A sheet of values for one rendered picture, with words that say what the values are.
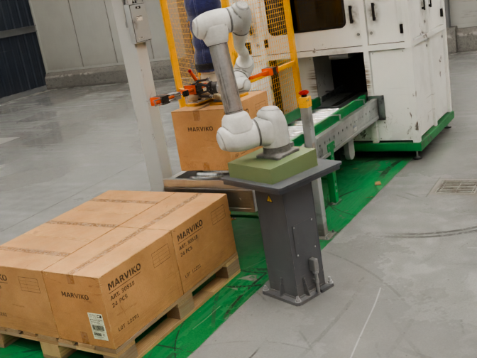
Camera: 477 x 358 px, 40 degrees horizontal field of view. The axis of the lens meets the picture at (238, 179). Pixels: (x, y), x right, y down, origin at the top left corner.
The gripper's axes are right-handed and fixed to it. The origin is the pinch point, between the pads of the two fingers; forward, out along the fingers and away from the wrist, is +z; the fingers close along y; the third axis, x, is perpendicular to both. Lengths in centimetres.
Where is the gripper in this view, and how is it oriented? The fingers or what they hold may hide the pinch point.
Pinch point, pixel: (192, 89)
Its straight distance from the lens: 419.8
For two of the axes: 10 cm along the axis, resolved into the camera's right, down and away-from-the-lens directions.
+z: -8.4, -0.1, 5.4
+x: 5.1, -3.2, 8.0
